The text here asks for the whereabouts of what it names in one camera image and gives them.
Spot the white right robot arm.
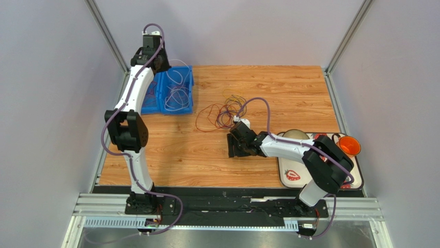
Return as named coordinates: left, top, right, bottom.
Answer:
left=227, top=120, right=354, bottom=208

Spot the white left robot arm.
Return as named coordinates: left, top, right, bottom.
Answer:
left=104, top=31, right=170, bottom=213

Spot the right blue plastic bin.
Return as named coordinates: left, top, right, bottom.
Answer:
left=159, top=66, right=194, bottom=115

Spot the blue plastic bin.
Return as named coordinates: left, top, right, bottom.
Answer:
left=141, top=73, right=162, bottom=115
left=159, top=66, right=194, bottom=115

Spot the left blue plastic bin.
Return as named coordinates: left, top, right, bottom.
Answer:
left=141, top=73, right=162, bottom=115

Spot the beige ceramic bowl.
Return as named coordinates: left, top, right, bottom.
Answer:
left=282, top=129, right=310, bottom=140

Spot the strawberry print mat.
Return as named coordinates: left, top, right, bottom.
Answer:
left=277, top=132, right=364, bottom=190

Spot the orange plastic cup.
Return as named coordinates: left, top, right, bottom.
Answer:
left=336, top=136, right=362, bottom=158

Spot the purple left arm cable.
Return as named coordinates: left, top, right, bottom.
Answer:
left=100, top=23, right=184, bottom=236

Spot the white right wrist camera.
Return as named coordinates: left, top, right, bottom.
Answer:
left=233, top=116, right=250, bottom=129

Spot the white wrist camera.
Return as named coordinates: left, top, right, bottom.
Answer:
left=142, top=31, right=162, bottom=37
left=233, top=116, right=250, bottom=129

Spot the tangled multicolour wire bundle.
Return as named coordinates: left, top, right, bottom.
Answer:
left=215, top=88, right=248, bottom=130

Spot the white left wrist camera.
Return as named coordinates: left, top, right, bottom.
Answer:
left=142, top=31, right=162, bottom=37

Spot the aluminium frame post left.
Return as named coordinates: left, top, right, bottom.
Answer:
left=84, top=0, right=129, bottom=74

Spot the aluminium frame post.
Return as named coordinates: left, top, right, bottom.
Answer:
left=84, top=0, right=129, bottom=74
left=325, top=0, right=375, bottom=75

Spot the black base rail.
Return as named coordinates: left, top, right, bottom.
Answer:
left=92, top=186, right=332, bottom=227

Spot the aluminium frame post right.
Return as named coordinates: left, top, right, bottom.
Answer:
left=325, top=0, right=375, bottom=75

